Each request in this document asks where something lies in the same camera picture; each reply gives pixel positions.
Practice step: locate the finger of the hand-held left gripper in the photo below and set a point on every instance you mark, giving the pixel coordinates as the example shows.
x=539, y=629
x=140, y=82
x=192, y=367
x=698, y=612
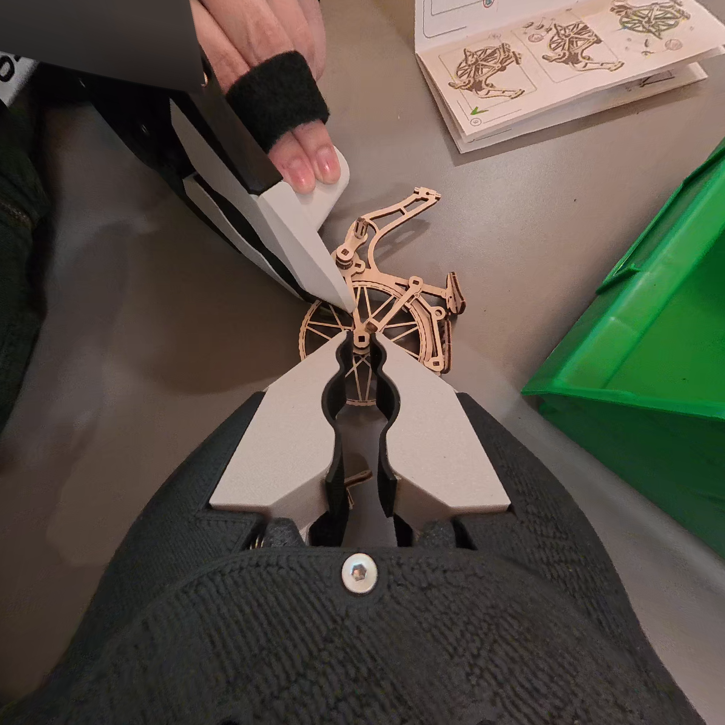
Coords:
x=238, y=232
x=300, y=238

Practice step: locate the illustrated instruction booklet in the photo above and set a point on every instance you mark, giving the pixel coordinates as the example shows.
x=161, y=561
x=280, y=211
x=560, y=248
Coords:
x=544, y=68

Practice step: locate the green plastic bin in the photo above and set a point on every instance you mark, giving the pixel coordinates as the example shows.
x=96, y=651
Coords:
x=651, y=368

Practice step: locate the wooden bicycle model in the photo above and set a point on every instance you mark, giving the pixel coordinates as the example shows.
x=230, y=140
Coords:
x=396, y=306

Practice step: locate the grey desk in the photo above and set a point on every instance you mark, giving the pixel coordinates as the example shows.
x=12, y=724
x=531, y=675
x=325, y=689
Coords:
x=170, y=340

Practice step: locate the small wooden link piece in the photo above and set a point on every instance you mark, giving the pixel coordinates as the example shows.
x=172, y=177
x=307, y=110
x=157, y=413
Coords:
x=358, y=477

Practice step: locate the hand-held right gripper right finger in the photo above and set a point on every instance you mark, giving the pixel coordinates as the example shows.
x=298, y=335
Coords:
x=442, y=447

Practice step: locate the person's left hand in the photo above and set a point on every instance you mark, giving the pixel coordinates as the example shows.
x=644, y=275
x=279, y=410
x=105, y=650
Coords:
x=255, y=28

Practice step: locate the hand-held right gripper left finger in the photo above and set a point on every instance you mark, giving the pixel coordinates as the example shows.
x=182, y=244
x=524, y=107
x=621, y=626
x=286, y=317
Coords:
x=272, y=447

